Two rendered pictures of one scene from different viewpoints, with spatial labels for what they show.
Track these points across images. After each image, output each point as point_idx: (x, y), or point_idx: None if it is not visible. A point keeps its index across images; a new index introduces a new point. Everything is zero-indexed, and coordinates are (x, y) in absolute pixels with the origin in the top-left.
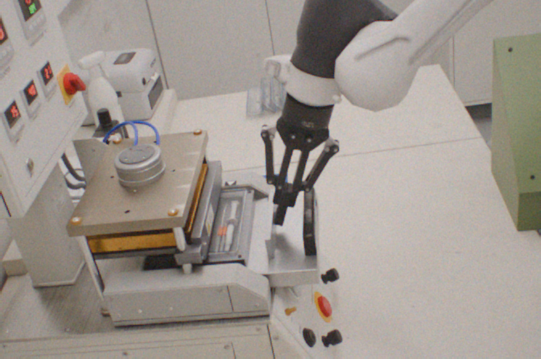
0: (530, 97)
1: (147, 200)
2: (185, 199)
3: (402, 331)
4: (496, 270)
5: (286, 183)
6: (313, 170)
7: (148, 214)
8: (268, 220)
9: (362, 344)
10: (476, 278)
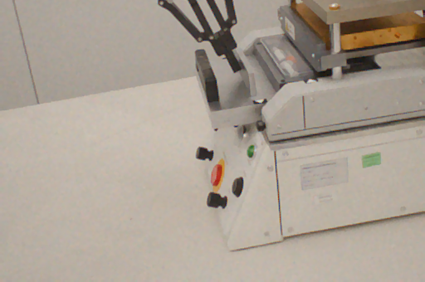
0: None
1: None
2: None
3: (144, 197)
4: (25, 268)
5: (221, 35)
6: (188, 18)
7: None
8: (241, 52)
9: (182, 183)
10: (53, 255)
